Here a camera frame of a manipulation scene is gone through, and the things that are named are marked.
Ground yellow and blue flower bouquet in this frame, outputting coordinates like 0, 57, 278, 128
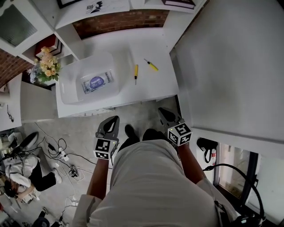
27, 46, 62, 84

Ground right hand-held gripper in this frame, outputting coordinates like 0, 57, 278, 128
158, 107, 193, 147

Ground brown hardcover book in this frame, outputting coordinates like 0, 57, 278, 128
161, 0, 196, 10

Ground black window frame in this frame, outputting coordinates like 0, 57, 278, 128
213, 141, 267, 213

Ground white power strip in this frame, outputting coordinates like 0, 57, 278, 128
58, 148, 70, 162

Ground purple label wipes packet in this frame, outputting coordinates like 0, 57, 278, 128
81, 70, 115, 95

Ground white sheet with black drawing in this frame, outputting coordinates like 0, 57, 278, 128
85, 0, 130, 15

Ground stack of red books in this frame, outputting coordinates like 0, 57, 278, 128
35, 34, 64, 57

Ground white shelf hutch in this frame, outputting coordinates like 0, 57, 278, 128
0, 0, 210, 65

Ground clear plastic storage bin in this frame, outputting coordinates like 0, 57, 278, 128
55, 49, 134, 105

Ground black earphone cable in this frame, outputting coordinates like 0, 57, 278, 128
6, 104, 14, 123

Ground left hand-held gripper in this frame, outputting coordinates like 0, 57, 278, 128
93, 115, 121, 160

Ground person's right forearm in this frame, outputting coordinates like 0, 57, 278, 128
177, 143, 205, 184

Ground black floor cable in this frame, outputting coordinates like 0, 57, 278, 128
66, 152, 98, 166

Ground grey black oval object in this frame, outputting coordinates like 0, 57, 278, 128
19, 131, 39, 149

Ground black body-worn device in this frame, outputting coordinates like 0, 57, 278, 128
214, 199, 267, 227

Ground small black floor device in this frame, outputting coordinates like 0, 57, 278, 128
68, 165, 79, 177

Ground black picture frame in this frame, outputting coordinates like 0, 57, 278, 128
56, 0, 83, 9

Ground person's left forearm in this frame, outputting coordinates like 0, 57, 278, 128
86, 157, 114, 199

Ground person's leg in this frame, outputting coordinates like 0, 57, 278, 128
117, 124, 140, 153
142, 128, 169, 142

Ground person's white shirt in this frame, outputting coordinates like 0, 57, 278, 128
73, 139, 240, 227

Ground black bag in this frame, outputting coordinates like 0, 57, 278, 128
196, 137, 219, 164

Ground white side table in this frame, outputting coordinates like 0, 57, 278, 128
0, 73, 56, 131

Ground person's left leg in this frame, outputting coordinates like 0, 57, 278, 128
117, 124, 140, 153

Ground person's right leg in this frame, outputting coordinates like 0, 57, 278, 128
142, 128, 169, 142

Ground thick black cable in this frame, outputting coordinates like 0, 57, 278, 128
203, 163, 266, 219

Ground white desk with drawers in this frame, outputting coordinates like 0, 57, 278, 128
55, 27, 180, 118

